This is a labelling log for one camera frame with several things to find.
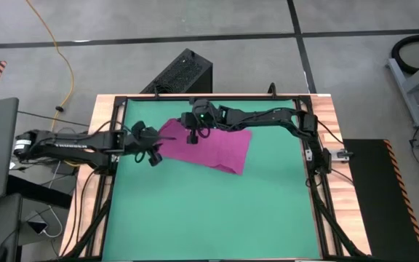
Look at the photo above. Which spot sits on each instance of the silver arm base bracket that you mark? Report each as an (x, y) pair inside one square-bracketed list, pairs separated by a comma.
[(340, 154)]

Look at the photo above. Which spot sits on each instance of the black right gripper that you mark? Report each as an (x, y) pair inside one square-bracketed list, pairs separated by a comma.
[(195, 120)]

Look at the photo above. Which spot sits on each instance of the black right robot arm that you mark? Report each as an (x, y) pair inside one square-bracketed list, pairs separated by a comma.
[(267, 116)]

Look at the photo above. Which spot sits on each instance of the black computer tower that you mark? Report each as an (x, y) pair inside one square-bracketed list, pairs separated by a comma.
[(180, 74)]

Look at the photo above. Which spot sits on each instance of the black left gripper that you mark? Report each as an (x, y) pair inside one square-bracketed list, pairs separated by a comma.
[(147, 138)]

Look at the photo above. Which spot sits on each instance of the grey metal stand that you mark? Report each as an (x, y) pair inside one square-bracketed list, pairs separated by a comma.
[(413, 80)]

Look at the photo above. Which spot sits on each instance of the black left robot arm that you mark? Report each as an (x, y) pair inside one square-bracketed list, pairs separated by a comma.
[(71, 145)]

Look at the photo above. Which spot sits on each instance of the white phone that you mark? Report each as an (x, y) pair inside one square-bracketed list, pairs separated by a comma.
[(38, 227)]

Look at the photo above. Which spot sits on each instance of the black aluminium table frame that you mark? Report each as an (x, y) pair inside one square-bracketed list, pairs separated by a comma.
[(231, 97)]

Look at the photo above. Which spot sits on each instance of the green table mat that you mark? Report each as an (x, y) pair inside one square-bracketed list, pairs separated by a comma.
[(209, 218)]

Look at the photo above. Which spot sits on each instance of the pink cloth towel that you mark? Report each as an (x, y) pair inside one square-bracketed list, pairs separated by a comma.
[(216, 149)]

